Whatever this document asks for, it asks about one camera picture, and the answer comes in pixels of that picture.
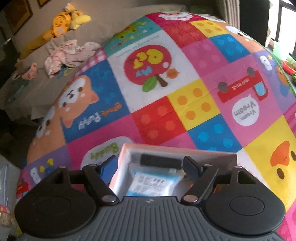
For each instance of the green cloth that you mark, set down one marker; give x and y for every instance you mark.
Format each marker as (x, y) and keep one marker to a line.
(16, 90)

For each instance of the white box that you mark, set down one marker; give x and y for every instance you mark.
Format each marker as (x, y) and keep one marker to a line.
(129, 160)

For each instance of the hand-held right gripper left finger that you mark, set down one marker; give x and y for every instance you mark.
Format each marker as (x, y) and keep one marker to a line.
(108, 161)

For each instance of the red bowl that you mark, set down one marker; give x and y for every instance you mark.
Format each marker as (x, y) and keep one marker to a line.
(290, 67)

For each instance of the small pink cloth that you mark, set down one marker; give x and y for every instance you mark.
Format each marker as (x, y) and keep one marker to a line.
(30, 71)

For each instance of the blue white packet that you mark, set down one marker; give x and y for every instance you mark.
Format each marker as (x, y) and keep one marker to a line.
(152, 183)

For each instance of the clear plastic bag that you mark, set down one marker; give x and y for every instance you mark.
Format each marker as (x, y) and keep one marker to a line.
(8, 197)

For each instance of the yellow plush toy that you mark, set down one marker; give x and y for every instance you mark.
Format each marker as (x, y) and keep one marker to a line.
(78, 19)

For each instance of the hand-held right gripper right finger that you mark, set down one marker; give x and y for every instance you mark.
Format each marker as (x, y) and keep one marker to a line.
(190, 168)

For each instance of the grey curtain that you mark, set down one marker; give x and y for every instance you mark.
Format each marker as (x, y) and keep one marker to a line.
(245, 18)

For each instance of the orange plush toy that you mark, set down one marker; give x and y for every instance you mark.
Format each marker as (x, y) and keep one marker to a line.
(57, 25)

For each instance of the pile of pink clothes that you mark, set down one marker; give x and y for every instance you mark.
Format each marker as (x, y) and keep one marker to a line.
(69, 53)

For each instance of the colourful printed mat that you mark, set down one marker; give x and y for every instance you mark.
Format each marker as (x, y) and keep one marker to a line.
(208, 58)

